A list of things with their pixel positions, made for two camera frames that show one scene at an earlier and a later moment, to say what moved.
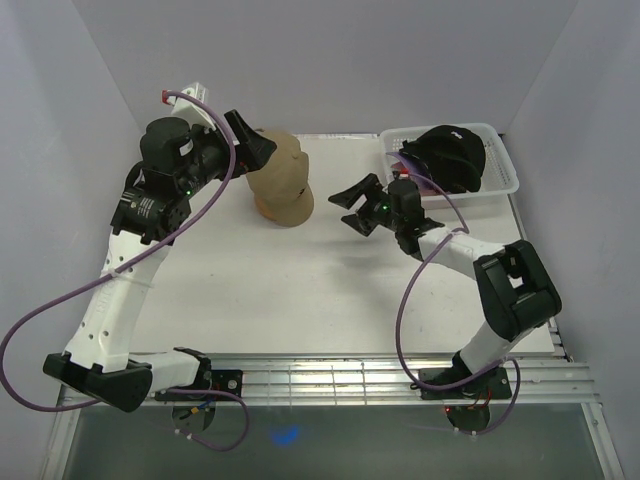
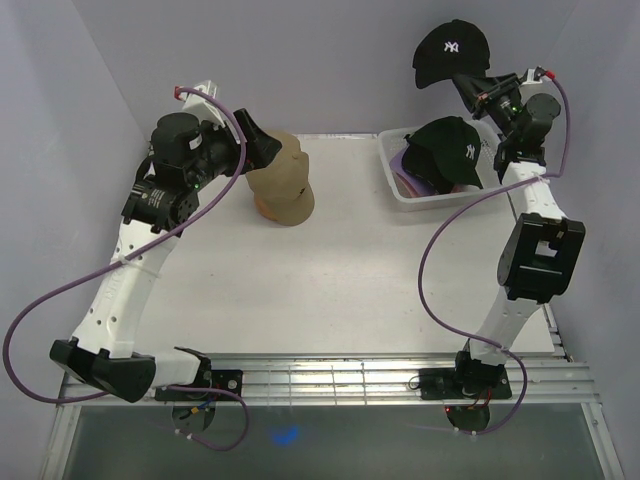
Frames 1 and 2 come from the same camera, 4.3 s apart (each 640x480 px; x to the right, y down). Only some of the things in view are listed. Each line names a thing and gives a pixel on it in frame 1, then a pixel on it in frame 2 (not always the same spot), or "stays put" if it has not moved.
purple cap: (411, 164) to (421, 186)
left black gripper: (253, 150) stays put
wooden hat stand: (273, 202) stays put
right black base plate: (493, 385) stays put
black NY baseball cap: (454, 156) to (451, 48)
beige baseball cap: (281, 191) stays put
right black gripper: (368, 186) to (474, 89)
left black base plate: (227, 381) stays put
